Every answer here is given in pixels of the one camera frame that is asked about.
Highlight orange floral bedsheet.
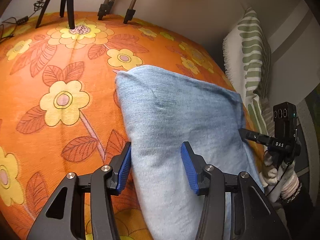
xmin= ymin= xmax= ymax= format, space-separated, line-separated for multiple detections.
xmin=0 ymin=11 xmax=266 ymax=240

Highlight right hand white glove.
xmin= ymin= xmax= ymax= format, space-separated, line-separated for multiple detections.
xmin=259 ymin=151 xmax=299 ymax=203

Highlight light blue denim jeans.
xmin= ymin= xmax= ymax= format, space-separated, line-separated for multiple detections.
xmin=116 ymin=65 xmax=259 ymax=239

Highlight right forearm with bracelets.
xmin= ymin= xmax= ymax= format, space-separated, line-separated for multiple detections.
xmin=277 ymin=182 xmax=318 ymax=240

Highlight black mini tripod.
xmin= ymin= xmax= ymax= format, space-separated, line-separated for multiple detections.
xmin=35 ymin=0 xmax=75 ymax=29

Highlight silver tripod legs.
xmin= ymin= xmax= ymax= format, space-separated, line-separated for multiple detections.
xmin=97 ymin=0 xmax=137 ymax=24

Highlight green striped white pillow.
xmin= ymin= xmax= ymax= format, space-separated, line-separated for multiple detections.
xmin=222 ymin=8 xmax=273 ymax=136

